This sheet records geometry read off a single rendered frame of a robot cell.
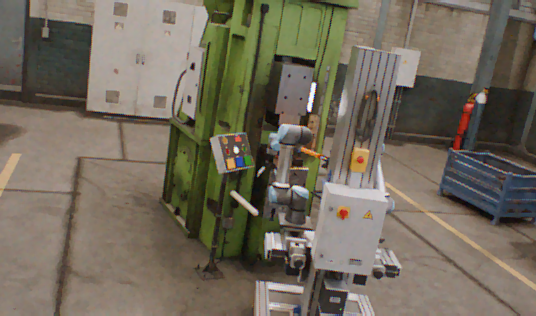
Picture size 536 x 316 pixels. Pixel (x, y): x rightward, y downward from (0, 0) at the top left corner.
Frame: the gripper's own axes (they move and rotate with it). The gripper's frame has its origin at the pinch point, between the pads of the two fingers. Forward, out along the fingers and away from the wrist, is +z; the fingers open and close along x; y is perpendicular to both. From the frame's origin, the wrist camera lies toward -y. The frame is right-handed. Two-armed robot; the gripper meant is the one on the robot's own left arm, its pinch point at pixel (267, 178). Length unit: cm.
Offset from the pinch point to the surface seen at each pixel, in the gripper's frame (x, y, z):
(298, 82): 16, -49, -70
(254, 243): 2, -43, 74
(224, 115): -41, -77, -28
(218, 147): -40.0, 0.4, -18.3
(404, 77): 298, -719, -44
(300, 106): 21, -52, -51
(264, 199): 3.5, -38.1, 30.4
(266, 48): -15, -50, -93
